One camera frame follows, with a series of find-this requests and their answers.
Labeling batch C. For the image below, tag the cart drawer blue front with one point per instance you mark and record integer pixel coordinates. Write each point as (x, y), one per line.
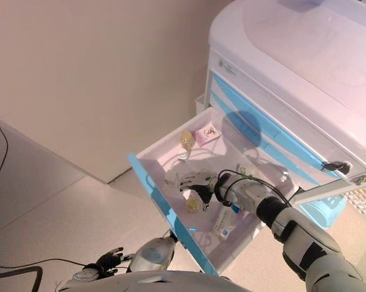
(185, 234)

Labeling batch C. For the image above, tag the yellow pill bottle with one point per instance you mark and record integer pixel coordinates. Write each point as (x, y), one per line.
(192, 206)

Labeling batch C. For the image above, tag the yellow round mesh object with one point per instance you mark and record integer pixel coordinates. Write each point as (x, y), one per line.
(186, 140)

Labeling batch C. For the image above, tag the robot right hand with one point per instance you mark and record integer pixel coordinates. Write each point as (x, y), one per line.
(201, 182)

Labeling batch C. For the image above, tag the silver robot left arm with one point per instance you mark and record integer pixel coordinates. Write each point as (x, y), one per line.
(85, 275)

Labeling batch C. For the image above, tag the blue white medicine box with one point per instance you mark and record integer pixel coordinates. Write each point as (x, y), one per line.
(225, 223)

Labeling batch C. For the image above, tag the thin white tubing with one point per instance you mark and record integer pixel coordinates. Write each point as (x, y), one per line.
(181, 157)

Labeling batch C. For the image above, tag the pink white medicine box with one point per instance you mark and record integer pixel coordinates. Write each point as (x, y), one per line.
(207, 134)

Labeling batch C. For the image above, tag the light blue waste bin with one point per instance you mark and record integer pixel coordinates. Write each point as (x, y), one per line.
(323, 210)

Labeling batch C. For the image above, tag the white blue medical cart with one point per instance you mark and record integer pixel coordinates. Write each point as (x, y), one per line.
(292, 67)

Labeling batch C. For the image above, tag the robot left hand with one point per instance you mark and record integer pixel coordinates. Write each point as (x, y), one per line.
(108, 263)

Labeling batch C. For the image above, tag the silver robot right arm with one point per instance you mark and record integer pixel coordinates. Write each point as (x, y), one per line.
(307, 240)

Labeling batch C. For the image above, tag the silver robot left leg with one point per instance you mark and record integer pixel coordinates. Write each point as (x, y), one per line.
(154, 252)

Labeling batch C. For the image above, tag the metal cart latch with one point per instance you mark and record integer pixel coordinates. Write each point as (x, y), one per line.
(361, 180)

